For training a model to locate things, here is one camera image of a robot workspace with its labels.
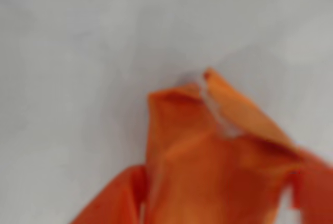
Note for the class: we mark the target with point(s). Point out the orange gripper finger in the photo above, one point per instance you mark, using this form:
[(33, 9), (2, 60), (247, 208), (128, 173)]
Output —
[(117, 198), (314, 187)]

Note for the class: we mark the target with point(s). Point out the orange paper bundle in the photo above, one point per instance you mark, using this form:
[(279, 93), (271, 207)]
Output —
[(208, 177)]

